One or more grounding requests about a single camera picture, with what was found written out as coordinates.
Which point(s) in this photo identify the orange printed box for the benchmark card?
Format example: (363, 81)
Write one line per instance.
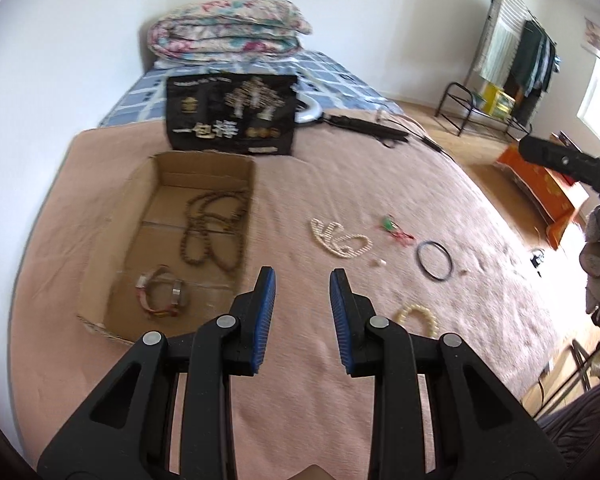
(540, 185)

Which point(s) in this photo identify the folded floral quilt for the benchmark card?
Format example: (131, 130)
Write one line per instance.
(230, 30)

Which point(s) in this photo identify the blue checked bedsheet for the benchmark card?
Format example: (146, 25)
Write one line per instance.
(330, 80)

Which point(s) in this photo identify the black folded light stand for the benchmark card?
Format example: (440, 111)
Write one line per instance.
(365, 127)

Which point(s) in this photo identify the pink blanket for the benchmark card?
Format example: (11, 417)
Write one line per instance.
(330, 185)

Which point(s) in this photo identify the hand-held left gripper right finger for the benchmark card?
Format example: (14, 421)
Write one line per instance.
(338, 310)

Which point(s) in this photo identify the black printed snack bag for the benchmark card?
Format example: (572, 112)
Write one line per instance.
(230, 110)

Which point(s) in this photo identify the clothes rack with hanging clothes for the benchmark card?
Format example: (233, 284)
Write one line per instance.
(520, 45)

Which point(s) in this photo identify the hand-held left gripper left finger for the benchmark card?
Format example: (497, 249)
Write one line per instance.
(265, 310)

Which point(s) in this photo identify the person's right hand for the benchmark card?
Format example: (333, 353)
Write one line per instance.
(597, 255)

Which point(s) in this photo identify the person's grey clothing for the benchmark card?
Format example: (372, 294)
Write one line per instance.
(580, 420)

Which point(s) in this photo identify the cardboard box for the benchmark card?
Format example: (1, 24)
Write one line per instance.
(130, 260)

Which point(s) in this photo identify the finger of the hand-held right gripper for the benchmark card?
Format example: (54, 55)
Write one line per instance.
(565, 160)

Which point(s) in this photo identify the small black plug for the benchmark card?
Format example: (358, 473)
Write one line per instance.
(538, 259)

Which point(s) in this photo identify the black metal shoe rack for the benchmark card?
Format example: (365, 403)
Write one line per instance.
(460, 105)

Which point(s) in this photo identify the black metal stool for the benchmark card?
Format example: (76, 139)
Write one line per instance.
(582, 360)

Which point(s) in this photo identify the yellow box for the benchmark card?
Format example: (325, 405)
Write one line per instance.
(497, 100)

